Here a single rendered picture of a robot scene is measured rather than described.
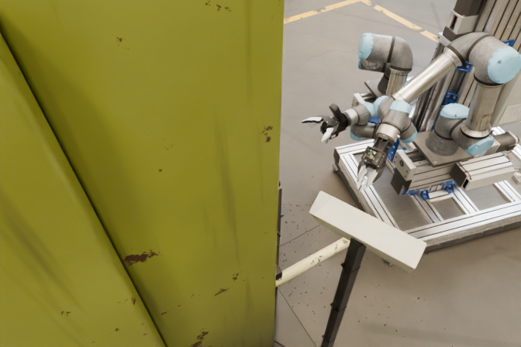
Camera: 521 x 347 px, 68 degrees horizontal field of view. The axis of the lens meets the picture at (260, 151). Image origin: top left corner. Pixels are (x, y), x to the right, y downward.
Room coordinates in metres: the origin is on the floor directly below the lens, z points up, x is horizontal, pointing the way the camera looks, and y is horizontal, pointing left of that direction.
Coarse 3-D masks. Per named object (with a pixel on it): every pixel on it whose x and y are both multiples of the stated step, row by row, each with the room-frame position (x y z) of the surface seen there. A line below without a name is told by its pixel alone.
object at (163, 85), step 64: (0, 0) 0.47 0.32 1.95; (64, 0) 0.51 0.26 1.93; (128, 0) 0.55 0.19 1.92; (192, 0) 0.59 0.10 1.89; (256, 0) 0.65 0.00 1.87; (64, 64) 0.49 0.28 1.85; (128, 64) 0.53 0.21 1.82; (192, 64) 0.59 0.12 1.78; (256, 64) 0.65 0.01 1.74; (64, 128) 0.47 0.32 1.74; (128, 128) 0.52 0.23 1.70; (192, 128) 0.58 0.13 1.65; (256, 128) 0.65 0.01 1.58; (128, 192) 0.50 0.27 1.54; (192, 192) 0.56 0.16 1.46; (256, 192) 0.64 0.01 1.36; (128, 256) 0.47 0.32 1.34; (192, 256) 0.54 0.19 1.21; (256, 256) 0.64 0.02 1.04; (192, 320) 0.52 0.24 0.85; (256, 320) 0.63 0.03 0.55
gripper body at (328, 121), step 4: (344, 112) 1.39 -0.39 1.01; (328, 116) 1.37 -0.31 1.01; (332, 116) 1.37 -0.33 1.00; (344, 116) 1.37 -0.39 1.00; (348, 116) 1.37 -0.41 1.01; (324, 120) 1.34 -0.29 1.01; (328, 120) 1.34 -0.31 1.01; (332, 120) 1.34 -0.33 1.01; (336, 120) 1.34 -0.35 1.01; (344, 120) 1.36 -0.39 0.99; (348, 120) 1.35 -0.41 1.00; (324, 124) 1.34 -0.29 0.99; (328, 124) 1.32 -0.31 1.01; (332, 124) 1.31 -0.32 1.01; (336, 124) 1.31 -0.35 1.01; (340, 124) 1.35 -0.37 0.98; (344, 124) 1.37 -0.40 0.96; (348, 124) 1.35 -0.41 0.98; (320, 128) 1.35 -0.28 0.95; (324, 128) 1.34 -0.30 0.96; (340, 128) 1.35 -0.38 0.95; (344, 128) 1.36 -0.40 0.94; (324, 132) 1.34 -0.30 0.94; (336, 132) 1.32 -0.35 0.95; (336, 136) 1.32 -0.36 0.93
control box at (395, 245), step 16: (320, 192) 0.77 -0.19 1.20; (320, 208) 0.72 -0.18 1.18; (336, 208) 0.71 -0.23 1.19; (352, 208) 0.70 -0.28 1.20; (336, 224) 0.67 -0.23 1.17; (352, 224) 0.66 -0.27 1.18; (368, 224) 0.65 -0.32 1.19; (384, 224) 0.65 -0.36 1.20; (368, 240) 0.61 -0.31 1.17; (384, 240) 0.60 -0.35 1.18; (400, 240) 0.60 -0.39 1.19; (416, 240) 0.59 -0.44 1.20; (384, 256) 0.64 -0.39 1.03; (400, 256) 0.56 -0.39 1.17; (416, 256) 0.55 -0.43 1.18
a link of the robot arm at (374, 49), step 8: (368, 40) 1.55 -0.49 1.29; (376, 40) 1.54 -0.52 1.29; (384, 40) 1.53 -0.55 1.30; (392, 40) 1.53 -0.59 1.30; (360, 48) 1.56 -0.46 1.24; (368, 48) 1.53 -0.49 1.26; (376, 48) 1.52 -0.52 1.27; (384, 48) 1.51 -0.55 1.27; (392, 48) 1.50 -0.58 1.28; (360, 56) 1.54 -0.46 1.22; (368, 56) 1.52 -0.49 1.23; (376, 56) 1.51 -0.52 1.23; (384, 56) 1.50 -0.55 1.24; (360, 64) 1.85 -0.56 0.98; (368, 64) 1.78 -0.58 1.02; (376, 64) 1.78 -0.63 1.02
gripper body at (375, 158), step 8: (376, 136) 1.03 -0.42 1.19; (384, 136) 1.00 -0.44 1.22; (376, 144) 1.00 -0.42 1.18; (384, 144) 0.99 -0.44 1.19; (392, 144) 1.00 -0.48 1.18; (368, 152) 0.98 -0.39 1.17; (376, 152) 0.97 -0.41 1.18; (368, 160) 0.94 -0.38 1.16; (376, 160) 0.93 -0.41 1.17; (384, 160) 0.95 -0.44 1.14; (376, 168) 0.94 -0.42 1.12
